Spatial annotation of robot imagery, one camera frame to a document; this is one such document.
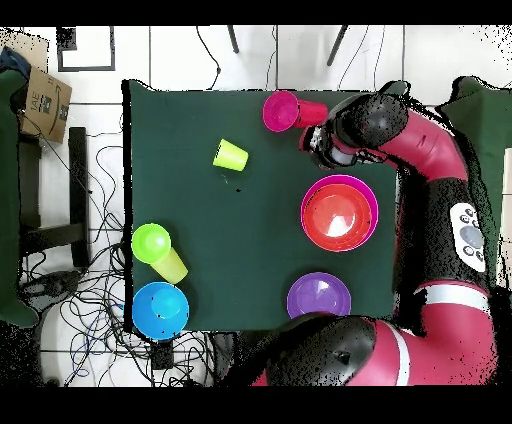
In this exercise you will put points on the large magenta bowl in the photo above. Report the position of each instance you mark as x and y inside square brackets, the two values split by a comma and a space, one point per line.
[340, 179]

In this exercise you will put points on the purple bowl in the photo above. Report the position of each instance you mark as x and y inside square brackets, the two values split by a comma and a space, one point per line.
[318, 294]

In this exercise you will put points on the black robot column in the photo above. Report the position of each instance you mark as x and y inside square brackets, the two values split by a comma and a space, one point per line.
[240, 352]

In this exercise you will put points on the dark green tablecloth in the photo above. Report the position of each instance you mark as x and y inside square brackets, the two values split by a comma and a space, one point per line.
[240, 240]

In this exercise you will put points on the dark grey pedestal leg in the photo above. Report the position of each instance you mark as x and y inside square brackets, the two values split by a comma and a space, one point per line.
[52, 282]

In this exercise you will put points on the large orange bowl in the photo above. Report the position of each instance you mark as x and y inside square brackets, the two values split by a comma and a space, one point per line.
[336, 218]

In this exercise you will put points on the black square floor frame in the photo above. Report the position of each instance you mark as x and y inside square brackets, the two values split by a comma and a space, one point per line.
[86, 68]

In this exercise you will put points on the small green bowl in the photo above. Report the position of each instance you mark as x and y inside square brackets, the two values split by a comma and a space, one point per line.
[151, 243]

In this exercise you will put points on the green cloth side table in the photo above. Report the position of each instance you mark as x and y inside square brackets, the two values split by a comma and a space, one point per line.
[488, 132]
[8, 200]

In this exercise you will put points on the blue bowl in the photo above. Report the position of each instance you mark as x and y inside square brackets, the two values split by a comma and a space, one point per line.
[160, 311]

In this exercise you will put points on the yellow cup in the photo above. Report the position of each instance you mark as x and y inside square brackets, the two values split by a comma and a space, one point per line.
[172, 268]

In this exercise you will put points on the black power strip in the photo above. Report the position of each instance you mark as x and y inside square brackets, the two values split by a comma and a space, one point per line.
[162, 356]

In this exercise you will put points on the black tripod leg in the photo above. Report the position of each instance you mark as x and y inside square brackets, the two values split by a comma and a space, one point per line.
[337, 46]
[233, 40]

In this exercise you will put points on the small crimson pink bowl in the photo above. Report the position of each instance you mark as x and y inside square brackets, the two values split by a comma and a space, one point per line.
[280, 112]

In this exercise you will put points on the black chair frame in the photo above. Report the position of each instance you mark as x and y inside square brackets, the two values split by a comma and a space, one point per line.
[78, 180]

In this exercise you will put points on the cardboard box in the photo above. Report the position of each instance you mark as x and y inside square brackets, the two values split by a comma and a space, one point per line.
[46, 104]

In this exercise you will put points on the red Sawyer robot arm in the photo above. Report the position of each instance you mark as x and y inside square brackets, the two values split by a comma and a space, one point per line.
[432, 148]

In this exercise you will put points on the white box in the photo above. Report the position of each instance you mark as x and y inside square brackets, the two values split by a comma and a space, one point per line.
[508, 180]

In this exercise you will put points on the blue object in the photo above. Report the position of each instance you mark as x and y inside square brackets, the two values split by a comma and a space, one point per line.
[14, 62]

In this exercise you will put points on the lime green cup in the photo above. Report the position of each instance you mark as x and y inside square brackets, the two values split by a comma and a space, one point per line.
[231, 156]

